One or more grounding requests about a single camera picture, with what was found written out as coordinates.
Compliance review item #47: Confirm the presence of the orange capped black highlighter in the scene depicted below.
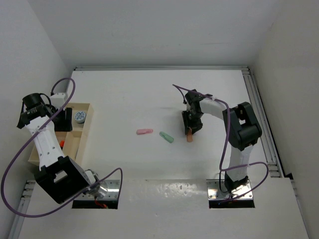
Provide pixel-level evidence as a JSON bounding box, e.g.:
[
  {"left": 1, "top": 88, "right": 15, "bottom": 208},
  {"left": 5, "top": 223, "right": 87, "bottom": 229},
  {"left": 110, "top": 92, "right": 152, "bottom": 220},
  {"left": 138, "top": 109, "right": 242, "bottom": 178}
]
[{"left": 59, "top": 140, "right": 65, "bottom": 148}]

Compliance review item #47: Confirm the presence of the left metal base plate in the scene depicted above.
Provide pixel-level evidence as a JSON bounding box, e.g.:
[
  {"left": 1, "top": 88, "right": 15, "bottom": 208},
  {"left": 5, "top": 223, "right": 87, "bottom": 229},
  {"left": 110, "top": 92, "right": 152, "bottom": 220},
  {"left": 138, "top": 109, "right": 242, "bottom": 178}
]
[{"left": 75, "top": 180, "right": 120, "bottom": 201}]

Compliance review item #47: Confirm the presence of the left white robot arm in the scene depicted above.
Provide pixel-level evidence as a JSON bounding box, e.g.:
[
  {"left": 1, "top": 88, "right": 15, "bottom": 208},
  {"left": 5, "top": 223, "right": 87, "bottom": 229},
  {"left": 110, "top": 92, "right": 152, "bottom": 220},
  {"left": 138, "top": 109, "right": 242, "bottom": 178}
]
[{"left": 17, "top": 93, "right": 98, "bottom": 204}]

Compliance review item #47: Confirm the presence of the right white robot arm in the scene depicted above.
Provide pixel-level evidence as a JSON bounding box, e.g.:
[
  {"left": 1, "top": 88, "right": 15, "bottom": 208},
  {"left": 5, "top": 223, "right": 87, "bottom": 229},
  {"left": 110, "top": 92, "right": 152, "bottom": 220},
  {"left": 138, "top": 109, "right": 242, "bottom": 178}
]
[{"left": 182, "top": 89, "right": 262, "bottom": 193}]

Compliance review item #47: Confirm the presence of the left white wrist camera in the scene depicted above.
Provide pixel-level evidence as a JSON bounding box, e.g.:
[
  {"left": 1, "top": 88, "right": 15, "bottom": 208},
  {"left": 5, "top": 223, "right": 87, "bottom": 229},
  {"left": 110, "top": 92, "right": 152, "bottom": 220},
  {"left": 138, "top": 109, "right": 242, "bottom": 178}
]
[{"left": 49, "top": 93, "right": 68, "bottom": 109}]

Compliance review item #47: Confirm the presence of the pastel green correction tape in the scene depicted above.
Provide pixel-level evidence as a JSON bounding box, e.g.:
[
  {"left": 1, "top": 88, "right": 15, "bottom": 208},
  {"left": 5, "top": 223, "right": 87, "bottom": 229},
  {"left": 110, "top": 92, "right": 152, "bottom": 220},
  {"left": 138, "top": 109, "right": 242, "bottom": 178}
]
[{"left": 159, "top": 131, "right": 174, "bottom": 143}]

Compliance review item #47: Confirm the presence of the pastel pink correction tape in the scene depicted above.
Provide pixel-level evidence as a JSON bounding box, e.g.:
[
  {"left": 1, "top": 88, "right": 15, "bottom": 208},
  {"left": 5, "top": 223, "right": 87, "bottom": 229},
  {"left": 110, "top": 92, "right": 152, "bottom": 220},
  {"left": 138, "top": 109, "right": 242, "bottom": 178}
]
[{"left": 136, "top": 128, "right": 154, "bottom": 135}]

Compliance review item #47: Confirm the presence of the aluminium frame rail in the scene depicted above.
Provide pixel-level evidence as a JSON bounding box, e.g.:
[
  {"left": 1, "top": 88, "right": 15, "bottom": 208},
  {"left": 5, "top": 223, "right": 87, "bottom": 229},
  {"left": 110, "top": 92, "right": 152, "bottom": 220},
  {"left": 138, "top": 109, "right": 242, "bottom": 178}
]
[{"left": 72, "top": 65, "right": 285, "bottom": 178}]

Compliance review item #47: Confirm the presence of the metal base plate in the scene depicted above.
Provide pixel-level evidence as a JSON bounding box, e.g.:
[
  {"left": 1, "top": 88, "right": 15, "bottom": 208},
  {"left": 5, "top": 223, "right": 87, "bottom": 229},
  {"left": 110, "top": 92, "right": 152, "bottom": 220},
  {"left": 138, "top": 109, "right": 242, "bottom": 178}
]
[
  {"left": 206, "top": 179, "right": 253, "bottom": 201},
  {"left": 75, "top": 180, "right": 120, "bottom": 201}
]

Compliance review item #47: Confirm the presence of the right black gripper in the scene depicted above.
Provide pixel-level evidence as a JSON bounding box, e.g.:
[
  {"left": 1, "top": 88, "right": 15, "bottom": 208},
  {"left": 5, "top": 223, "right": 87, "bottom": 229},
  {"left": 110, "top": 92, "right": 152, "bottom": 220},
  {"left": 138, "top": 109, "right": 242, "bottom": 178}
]
[{"left": 182, "top": 110, "right": 203, "bottom": 134}]

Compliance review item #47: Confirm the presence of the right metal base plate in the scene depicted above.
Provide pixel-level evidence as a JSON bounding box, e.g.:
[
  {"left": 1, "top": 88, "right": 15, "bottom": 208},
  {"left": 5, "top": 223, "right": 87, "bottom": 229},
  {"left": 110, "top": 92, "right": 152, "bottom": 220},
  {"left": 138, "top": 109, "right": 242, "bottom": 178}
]
[{"left": 206, "top": 179, "right": 253, "bottom": 201}]

